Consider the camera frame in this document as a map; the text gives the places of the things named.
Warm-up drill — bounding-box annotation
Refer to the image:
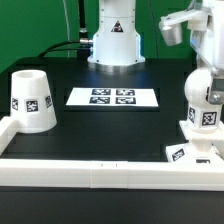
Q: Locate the white marker sheet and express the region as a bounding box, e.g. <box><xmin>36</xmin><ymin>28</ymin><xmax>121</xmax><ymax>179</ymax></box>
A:
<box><xmin>66</xmin><ymin>87</ymin><xmax>159</xmax><ymax>107</ymax></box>

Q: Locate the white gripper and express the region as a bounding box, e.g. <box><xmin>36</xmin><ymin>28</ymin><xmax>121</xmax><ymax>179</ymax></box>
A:
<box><xmin>159</xmin><ymin>0</ymin><xmax>224</xmax><ymax>104</ymax></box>

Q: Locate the white lamp hood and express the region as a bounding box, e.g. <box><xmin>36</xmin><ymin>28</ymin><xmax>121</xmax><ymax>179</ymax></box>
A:
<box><xmin>10</xmin><ymin>70</ymin><xmax>57</xmax><ymax>133</ymax></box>

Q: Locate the white lamp base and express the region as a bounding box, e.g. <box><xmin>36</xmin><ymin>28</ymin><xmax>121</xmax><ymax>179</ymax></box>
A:
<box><xmin>165</xmin><ymin>121</ymin><xmax>224</xmax><ymax>164</ymax></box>

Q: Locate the white frame wall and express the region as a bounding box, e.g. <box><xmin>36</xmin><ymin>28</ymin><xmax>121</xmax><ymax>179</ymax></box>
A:
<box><xmin>0</xmin><ymin>117</ymin><xmax>224</xmax><ymax>191</ymax></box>

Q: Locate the white lamp bulb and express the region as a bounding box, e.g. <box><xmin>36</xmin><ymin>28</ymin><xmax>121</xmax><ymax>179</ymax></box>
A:
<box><xmin>184</xmin><ymin>67</ymin><xmax>222</xmax><ymax>133</ymax></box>

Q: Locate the black cable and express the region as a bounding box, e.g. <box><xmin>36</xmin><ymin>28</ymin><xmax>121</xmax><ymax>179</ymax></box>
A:
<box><xmin>38</xmin><ymin>37</ymin><xmax>94</xmax><ymax>58</ymax></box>

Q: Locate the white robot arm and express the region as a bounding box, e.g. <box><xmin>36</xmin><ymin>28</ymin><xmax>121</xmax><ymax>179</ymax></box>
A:
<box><xmin>88</xmin><ymin>0</ymin><xmax>224</xmax><ymax>105</ymax></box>

